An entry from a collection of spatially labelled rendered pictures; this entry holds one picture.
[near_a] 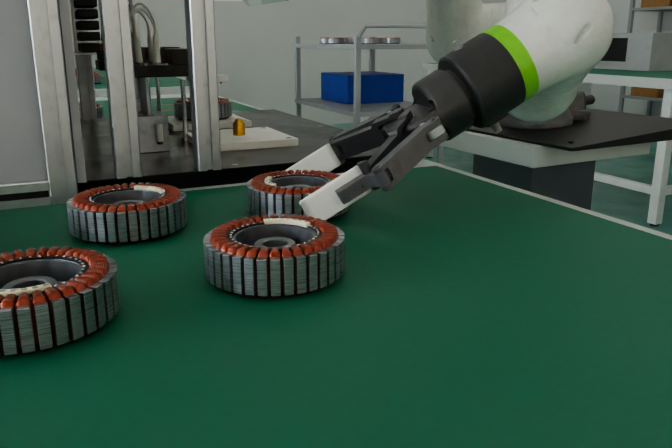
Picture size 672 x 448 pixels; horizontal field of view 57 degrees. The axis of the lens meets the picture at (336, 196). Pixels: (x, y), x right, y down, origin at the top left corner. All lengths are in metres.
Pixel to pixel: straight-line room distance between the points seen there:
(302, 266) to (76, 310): 0.15
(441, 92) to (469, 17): 0.62
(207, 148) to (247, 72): 5.80
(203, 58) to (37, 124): 0.21
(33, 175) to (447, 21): 0.82
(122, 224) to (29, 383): 0.23
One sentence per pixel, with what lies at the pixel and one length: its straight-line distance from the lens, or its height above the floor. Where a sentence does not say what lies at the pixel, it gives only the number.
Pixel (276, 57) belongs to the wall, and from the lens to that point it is 6.71.
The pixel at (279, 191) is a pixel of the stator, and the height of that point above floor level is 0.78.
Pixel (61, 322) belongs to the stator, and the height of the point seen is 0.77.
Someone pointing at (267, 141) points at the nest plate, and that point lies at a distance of 0.97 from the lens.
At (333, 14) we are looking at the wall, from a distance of 6.97.
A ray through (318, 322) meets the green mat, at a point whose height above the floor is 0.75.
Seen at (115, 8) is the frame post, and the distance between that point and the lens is 0.79.
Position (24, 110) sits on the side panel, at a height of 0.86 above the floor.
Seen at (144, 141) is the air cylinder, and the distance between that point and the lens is 0.97.
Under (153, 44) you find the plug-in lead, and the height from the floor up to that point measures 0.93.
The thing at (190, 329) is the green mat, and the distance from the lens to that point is 0.43.
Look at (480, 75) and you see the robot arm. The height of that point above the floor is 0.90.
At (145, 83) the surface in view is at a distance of 0.97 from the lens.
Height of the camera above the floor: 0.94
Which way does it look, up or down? 14 degrees down
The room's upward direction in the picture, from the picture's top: straight up
